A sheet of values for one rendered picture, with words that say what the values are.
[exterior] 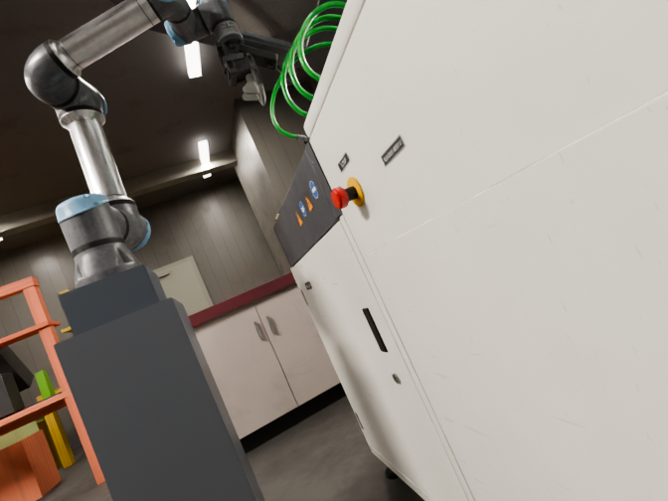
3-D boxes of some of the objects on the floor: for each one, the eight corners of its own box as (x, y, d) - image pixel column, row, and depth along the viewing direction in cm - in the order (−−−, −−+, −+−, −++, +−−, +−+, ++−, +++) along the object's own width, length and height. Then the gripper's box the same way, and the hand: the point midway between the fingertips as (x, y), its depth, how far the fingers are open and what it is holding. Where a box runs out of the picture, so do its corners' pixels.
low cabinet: (519, 298, 272) (468, 196, 278) (225, 471, 197) (165, 325, 204) (403, 311, 449) (374, 248, 455) (225, 404, 375) (193, 327, 381)
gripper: (215, 57, 112) (243, 118, 111) (214, 35, 104) (244, 101, 102) (243, 51, 115) (269, 111, 114) (243, 29, 107) (272, 93, 105)
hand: (264, 100), depth 109 cm, fingers closed
